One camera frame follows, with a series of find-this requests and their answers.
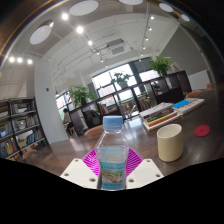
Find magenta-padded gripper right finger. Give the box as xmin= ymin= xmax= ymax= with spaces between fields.
xmin=124 ymin=148 xmax=165 ymax=190

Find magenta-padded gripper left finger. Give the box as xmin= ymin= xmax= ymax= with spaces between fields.
xmin=59 ymin=148 xmax=102 ymax=190

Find clear water bottle blue cap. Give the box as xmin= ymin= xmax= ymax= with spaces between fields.
xmin=95 ymin=115 xmax=130 ymax=191

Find cream ceramic mug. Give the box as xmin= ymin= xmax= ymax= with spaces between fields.
xmin=156 ymin=123 xmax=185 ymax=163

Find orange chairs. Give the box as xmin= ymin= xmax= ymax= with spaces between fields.
xmin=21 ymin=83 xmax=214 ymax=160

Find person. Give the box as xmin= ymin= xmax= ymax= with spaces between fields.
xmin=62 ymin=108 xmax=76 ymax=138

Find stack of books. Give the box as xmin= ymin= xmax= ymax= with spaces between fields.
xmin=139 ymin=102 xmax=181 ymax=132

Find flat round red coaster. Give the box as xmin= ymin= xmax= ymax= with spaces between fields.
xmin=194 ymin=124 xmax=211 ymax=138

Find tall dark bookshelf with books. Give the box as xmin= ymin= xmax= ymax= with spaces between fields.
xmin=0 ymin=96 xmax=46 ymax=160

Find green potted plant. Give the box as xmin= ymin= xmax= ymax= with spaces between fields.
xmin=110 ymin=71 xmax=133 ymax=89
xmin=149 ymin=54 xmax=174 ymax=76
xmin=68 ymin=85 xmax=96 ymax=108

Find magazine with blue patch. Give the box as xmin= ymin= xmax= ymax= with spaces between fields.
xmin=172 ymin=97 xmax=205 ymax=116

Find low dark open shelf unit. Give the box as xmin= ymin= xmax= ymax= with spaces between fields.
xmin=69 ymin=69 xmax=193 ymax=136

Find white ceiling air conditioner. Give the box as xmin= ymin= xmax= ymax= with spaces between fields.
xmin=107 ymin=42 xmax=129 ymax=58

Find ceiling lights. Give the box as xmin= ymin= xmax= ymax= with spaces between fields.
xmin=8 ymin=0 xmax=191 ymax=66

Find white wall radiator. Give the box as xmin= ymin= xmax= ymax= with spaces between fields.
xmin=187 ymin=69 xmax=212 ymax=91

